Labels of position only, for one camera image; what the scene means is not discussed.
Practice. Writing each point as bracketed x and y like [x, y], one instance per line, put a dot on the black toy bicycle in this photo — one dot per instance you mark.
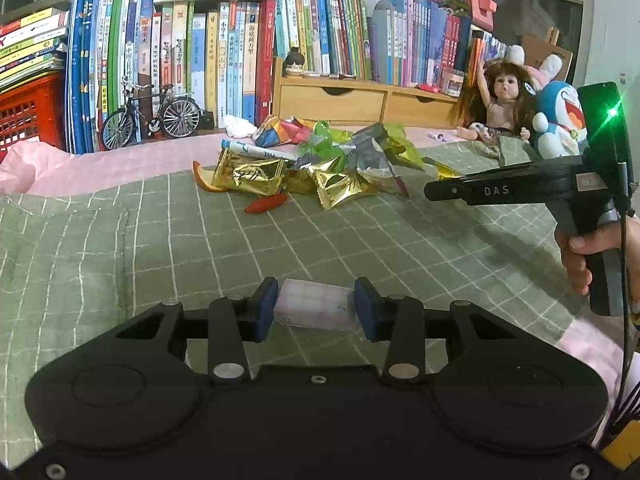
[172, 120]

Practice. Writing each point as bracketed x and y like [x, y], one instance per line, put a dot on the person's right hand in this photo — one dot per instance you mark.
[575, 260]

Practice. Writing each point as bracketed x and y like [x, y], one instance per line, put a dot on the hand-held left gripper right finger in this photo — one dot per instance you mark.
[367, 310]

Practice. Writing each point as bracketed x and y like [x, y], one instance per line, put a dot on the large gold foil wrapper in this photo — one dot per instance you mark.
[247, 174]

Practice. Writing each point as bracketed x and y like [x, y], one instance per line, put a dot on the brown-haired doll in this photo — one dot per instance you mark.
[502, 100]

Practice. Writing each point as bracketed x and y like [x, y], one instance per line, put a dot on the row of green spined books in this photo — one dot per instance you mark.
[325, 30]

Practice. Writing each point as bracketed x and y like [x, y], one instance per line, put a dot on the orange peel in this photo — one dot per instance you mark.
[210, 185]

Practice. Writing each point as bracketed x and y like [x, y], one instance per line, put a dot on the pink sheet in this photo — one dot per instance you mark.
[100, 165]

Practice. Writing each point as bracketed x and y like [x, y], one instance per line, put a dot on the clear plastic packet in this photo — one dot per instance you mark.
[312, 305]

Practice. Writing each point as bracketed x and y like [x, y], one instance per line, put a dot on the small dark-haired figurine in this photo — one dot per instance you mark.
[295, 62]

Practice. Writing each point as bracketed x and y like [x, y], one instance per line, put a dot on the red plastic crate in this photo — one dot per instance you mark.
[30, 115]

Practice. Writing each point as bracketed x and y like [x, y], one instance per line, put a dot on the row of pink spined books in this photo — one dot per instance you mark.
[430, 40]

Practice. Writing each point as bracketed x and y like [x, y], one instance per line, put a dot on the person's right forearm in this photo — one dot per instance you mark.
[633, 260]

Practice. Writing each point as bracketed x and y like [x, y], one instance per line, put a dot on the rolled white blue paper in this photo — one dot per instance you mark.
[255, 150]

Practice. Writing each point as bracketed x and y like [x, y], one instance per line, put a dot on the green checked blanket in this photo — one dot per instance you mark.
[150, 250]

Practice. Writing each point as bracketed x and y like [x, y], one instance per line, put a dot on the small red trinket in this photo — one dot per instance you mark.
[428, 87]

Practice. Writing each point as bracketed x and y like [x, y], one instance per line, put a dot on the green plastic wrappers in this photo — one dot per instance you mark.
[367, 152]

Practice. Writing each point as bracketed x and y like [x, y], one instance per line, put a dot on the crumpled white tissue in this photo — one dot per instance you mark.
[239, 126]

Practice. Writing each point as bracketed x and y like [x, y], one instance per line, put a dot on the red black pen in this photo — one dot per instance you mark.
[330, 76]

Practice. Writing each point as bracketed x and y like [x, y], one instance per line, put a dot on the red chili pepper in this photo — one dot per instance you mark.
[265, 204]

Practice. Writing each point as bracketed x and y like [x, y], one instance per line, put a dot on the grey book holder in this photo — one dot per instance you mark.
[382, 35]

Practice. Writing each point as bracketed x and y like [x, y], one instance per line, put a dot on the wooden drawer organizer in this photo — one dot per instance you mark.
[350, 102]

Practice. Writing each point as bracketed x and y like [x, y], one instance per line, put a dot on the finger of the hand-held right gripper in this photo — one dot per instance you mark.
[447, 190]

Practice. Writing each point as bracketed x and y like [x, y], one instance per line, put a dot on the green plastic wrapper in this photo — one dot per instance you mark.
[322, 142]

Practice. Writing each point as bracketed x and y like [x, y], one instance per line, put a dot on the blue yellow snack bag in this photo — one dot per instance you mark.
[270, 132]

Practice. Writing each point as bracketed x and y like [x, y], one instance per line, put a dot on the blue cat plush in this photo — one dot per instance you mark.
[557, 120]

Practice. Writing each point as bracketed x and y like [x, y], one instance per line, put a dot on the stack of flat books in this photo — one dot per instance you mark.
[30, 45]

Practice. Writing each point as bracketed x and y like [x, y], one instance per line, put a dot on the brown cardboard sheet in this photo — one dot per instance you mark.
[537, 55]

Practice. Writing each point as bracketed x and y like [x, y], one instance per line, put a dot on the white pink bunny plush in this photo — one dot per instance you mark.
[542, 72]

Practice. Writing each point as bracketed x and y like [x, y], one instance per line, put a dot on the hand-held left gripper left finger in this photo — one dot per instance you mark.
[265, 310]

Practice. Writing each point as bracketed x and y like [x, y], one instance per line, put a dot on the row of tall standing books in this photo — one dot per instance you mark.
[200, 60]

